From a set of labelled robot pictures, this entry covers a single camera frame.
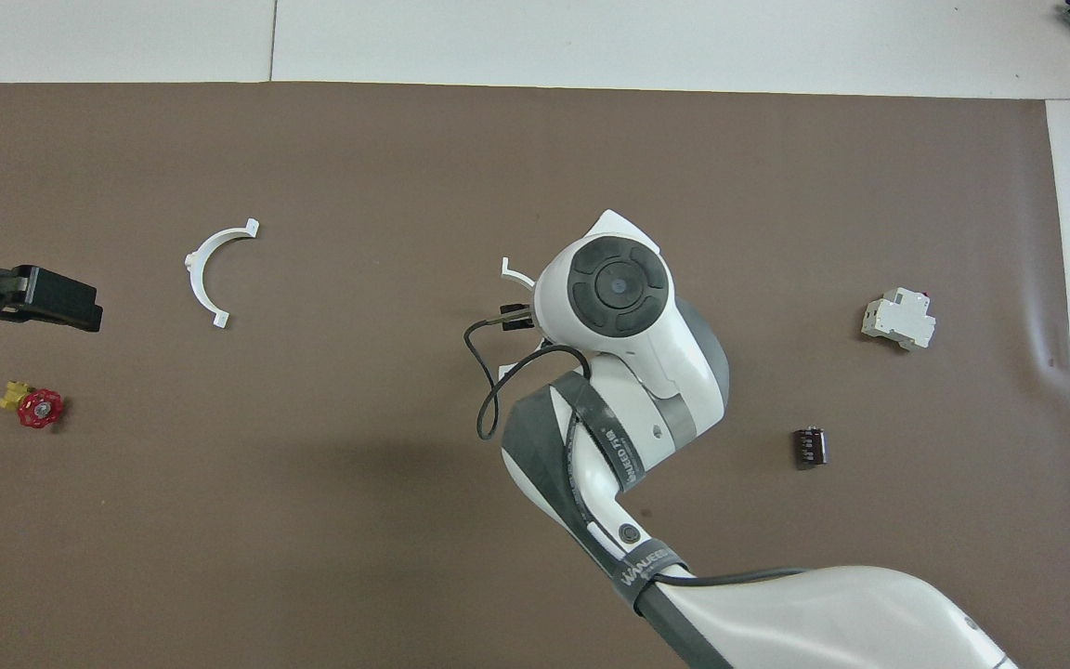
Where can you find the red and yellow valve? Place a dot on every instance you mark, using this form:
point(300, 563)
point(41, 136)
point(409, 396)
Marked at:
point(40, 409)

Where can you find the white circuit breaker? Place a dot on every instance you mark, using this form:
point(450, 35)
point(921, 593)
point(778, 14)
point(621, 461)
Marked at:
point(897, 321)

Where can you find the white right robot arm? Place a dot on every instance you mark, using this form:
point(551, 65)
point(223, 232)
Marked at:
point(628, 390)

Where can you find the black cylindrical capacitor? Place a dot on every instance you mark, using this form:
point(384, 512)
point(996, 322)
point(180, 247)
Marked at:
point(811, 448)

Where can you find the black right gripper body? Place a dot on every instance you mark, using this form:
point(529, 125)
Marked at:
point(516, 312)

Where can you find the brown paper table mat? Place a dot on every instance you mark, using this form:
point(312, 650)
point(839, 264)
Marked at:
point(312, 539)

